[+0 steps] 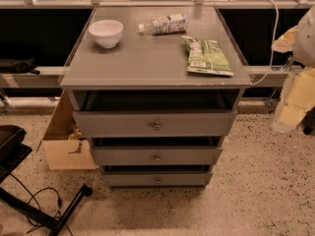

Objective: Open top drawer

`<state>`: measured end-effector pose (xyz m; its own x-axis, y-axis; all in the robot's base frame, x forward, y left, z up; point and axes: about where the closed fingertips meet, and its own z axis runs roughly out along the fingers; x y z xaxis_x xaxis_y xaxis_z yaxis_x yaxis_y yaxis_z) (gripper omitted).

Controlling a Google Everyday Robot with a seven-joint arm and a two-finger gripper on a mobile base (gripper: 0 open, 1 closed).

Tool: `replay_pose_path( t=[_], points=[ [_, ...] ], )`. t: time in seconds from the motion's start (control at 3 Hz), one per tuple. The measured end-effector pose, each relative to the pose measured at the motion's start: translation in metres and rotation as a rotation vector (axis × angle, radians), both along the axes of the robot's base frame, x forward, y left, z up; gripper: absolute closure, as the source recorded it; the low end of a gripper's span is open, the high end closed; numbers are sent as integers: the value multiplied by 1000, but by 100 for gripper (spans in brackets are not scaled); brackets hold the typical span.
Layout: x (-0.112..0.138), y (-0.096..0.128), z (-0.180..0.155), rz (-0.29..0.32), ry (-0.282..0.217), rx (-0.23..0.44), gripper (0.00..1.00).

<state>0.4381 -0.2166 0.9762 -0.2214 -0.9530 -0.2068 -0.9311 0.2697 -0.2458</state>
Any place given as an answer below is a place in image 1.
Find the cardboard box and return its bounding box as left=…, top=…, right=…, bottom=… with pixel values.
left=42, top=91, right=96, bottom=170

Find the white hanging cable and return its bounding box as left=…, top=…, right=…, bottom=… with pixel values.
left=250, top=0, right=280, bottom=87

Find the clear plastic bottle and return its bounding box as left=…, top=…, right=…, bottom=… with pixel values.
left=138, top=14, right=188, bottom=35

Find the green snack bag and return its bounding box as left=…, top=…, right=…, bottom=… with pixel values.
left=182, top=36, right=233, bottom=77

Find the black floor cable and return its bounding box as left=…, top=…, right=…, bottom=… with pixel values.
left=8, top=172, right=75, bottom=236

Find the white ceramic bowl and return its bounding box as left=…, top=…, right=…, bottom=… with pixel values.
left=88, top=20, right=124, bottom=48

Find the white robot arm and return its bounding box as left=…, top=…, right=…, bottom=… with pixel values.
left=272, top=6, right=315, bottom=133

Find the black chair base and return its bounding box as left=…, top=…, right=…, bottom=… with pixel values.
left=0, top=125, right=93, bottom=236

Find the grey top drawer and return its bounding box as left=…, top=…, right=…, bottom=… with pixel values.
left=73, top=110, right=236, bottom=138

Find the grey bottom drawer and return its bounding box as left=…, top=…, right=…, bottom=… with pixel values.
left=102, top=172, right=213, bottom=187

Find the grey middle drawer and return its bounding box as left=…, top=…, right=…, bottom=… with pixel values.
left=92, top=147, right=221, bottom=166

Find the grey drawer cabinet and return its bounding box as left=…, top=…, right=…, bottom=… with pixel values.
left=61, top=6, right=251, bottom=175

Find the black cloth on shelf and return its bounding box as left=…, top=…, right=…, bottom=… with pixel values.
left=0, top=58, right=40, bottom=75

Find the grey drawer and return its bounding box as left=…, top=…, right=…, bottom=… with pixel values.
left=92, top=147, right=221, bottom=166
left=73, top=110, right=236, bottom=138
left=102, top=172, right=213, bottom=187

